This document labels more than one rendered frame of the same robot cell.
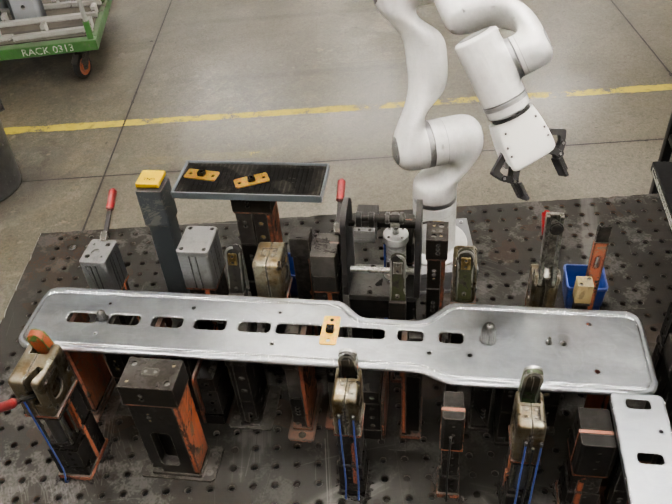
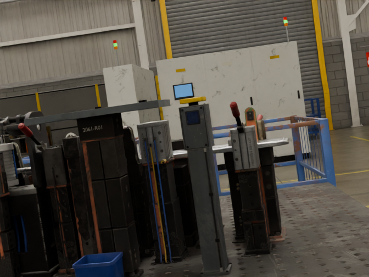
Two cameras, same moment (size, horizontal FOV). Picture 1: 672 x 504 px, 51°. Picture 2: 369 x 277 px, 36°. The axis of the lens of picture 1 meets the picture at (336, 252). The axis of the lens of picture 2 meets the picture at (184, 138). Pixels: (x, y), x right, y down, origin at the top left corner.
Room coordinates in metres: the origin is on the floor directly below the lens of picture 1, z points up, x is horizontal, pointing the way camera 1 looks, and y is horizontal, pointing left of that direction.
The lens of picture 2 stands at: (2.97, 0.44, 1.14)
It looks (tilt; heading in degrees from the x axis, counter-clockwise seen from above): 3 degrees down; 181
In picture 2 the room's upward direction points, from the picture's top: 8 degrees counter-clockwise
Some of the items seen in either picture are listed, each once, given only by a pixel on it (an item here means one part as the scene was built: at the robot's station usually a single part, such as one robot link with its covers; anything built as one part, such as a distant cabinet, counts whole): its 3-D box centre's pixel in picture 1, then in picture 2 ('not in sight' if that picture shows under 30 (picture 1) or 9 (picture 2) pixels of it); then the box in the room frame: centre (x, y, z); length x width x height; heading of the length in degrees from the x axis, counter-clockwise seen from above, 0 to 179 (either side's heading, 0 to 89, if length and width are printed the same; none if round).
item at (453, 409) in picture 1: (451, 448); not in sight; (0.85, -0.21, 0.84); 0.11 x 0.08 x 0.29; 169
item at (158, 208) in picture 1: (170, 249); (205, 189); (1.48, 0.45, 0.92); 0.08 x 0.08 x 0.44; 79
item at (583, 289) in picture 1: (572, 338); not in sight; (1.09, -0.53, 0.88); 0.04 x 0.04 x 0.36; 79
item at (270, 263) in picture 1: (277, 311); not in sight; (1.25, 0.16, 0.89); 0.13 x 0.11 x 0.38; 169
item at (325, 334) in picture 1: (329, 328); not in sight; (1.06, 0.03, 1.01); 0.08 x 0.04 x 0.01; 169
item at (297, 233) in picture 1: (307, 292); (82, 203); (1.29, 0.08, 0.90); 0.05 x 0.05 x 0.40; 79
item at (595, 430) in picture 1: (583, 466); not in sight; (0.78, -0.47, 0.84); 0.11 x 0.10 x 0.28; 169
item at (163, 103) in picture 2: (251, 180); (98, 112); (1.44, 0.19, 1.16); 0.37 x 0.14 x 0.02; 79
